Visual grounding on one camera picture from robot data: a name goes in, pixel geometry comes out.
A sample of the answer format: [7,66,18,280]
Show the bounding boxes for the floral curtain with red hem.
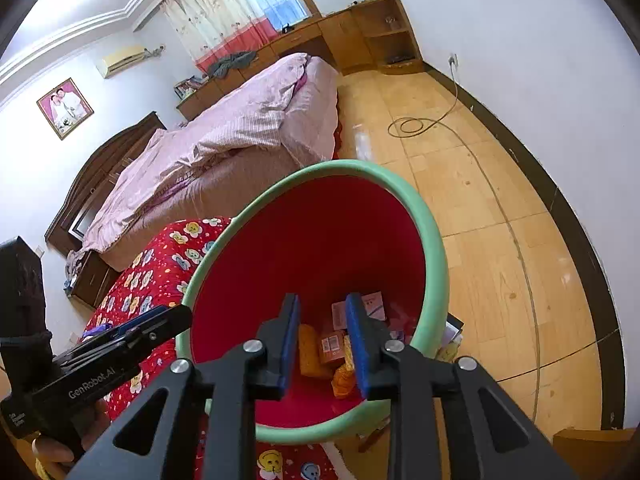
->
[159,0,278,75]

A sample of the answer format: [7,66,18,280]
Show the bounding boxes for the wooden bed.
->
[44,52,346,271]

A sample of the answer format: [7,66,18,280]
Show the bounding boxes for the wall air conditioner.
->
[96,45,151,80]

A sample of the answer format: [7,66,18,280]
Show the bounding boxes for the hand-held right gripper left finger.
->
[65,292,302,480]

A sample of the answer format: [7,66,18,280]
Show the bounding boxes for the wooden furniture corner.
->
[552,427,636,480]

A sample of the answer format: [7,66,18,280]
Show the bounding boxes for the white carton box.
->
[332,291,386,331]

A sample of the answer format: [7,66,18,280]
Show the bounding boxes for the pale crumpled clothes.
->
[64,249,88,281]

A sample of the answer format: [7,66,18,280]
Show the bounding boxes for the coiled floor cable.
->
[387,62,541,413]

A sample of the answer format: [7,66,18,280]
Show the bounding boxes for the red bin with green rim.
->
[175,159,451,445]

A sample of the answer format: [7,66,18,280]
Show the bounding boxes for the long wooden cabinet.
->
[175,0,423,122]

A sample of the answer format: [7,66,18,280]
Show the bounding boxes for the brown cardboard box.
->
[320,327,353,365]

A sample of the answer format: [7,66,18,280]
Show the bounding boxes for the pink quilt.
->
[82,52,341,256]

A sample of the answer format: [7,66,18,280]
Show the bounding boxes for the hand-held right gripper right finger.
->
[345,292,581,480]

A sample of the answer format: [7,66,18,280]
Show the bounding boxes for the red printed smiley blanket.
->
[80,216,346,480]

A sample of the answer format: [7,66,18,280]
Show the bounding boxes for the row of books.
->
[173,74,208,100]

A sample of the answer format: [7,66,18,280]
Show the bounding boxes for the dark grey clothes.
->
[206,51,258,78]

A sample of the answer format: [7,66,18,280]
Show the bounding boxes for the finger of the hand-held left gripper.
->
[52,304,193,368]
[106,306,174,334]

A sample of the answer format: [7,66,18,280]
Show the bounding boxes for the framed wall picture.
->
[36,77,95,141]

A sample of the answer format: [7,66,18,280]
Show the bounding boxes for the person's left hand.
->
[32,398,109,479]

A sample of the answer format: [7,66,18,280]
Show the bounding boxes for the stack of papers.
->
[435,312,466,361]

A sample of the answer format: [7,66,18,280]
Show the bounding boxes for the large yellow foam net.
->
[298,324,333,378]

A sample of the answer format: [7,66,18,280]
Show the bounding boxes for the wooden nightstand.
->
[65,250,121,311]

